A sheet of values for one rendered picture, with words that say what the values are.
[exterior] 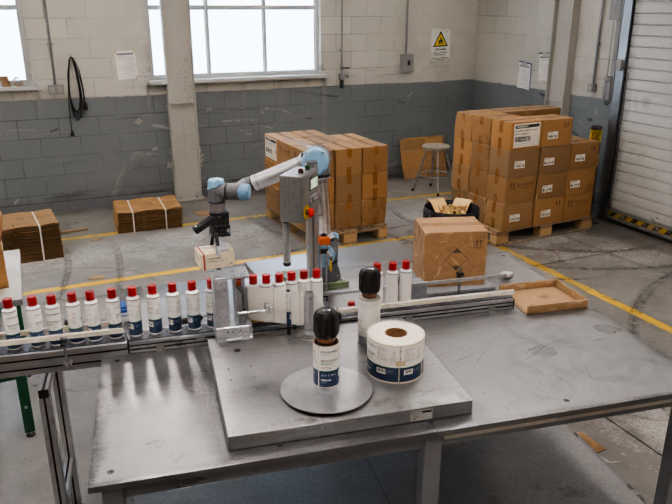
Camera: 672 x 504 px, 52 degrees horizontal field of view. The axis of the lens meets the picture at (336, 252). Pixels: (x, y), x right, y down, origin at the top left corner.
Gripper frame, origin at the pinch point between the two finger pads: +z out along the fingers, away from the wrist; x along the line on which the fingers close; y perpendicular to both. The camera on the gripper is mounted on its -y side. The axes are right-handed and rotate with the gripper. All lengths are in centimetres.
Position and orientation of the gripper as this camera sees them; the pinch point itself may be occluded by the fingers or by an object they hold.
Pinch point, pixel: (214, 253)
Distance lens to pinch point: 329.6
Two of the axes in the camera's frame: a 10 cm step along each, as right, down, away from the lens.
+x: -4.1, -3.0, 8.6
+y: 9.1, -1.2, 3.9
